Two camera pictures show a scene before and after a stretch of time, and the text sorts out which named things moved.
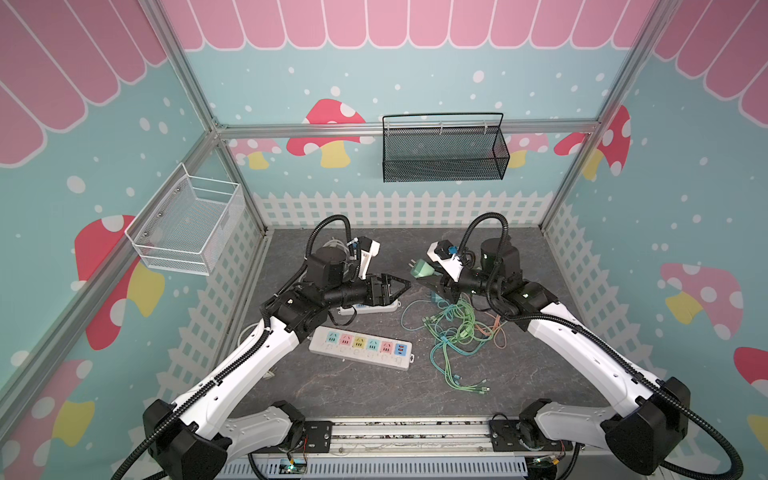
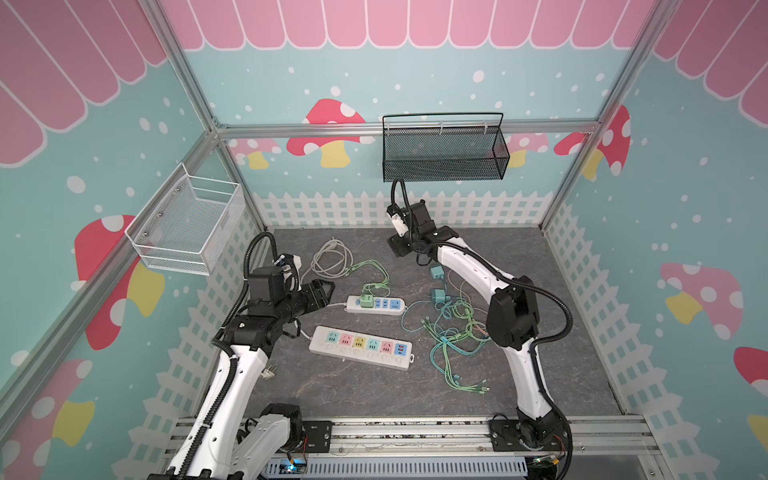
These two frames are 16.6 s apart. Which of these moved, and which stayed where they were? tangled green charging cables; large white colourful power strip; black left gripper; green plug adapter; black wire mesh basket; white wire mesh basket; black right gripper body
Moved: black left gripper; black right gripper body; green plug adapter
Stayed: tangled green charging cables; black wire mesh basket; white wire mesh basket; large white colourful power strip
